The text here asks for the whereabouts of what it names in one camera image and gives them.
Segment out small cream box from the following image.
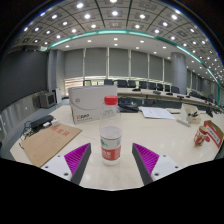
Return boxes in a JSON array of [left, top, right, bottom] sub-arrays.
[[182, 103, 204, 125]]

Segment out ceiling lights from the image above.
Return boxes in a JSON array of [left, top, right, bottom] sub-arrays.
[[21, 0, 224, 73]]

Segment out white carton box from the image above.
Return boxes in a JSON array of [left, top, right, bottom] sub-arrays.
[[68, 84, 119, 126]]

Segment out clear red-capped water bottle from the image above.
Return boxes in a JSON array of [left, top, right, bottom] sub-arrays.
[[99, 95, 123, 166]]

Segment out open brown cardboard box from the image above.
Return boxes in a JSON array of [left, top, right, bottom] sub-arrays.
[[203, 119, 224, 149]]

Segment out grey round column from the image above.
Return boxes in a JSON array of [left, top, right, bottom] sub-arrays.
[[170, 51, 188, 95]]

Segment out brown paper envelope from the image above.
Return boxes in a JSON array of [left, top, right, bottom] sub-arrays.
[[20, 123, 83, 168]]

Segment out white printed paper sheets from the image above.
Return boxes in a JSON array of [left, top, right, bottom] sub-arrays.
[[139, 105, 177, 121]]

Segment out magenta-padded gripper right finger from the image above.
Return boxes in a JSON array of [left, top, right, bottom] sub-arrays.
[[131, 142, 184, 186]]

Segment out black cable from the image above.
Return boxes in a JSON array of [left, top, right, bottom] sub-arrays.
[[19, 120, 35, 149]]

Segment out black desk microphones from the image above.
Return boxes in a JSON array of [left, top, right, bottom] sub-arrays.
[[131, 86, 186, 100]]

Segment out grey box monitor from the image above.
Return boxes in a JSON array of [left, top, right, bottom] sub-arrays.
[[38, 91, 57, 109]]

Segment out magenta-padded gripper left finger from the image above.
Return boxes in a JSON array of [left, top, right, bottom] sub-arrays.
[[41, 142, 92, 186]]

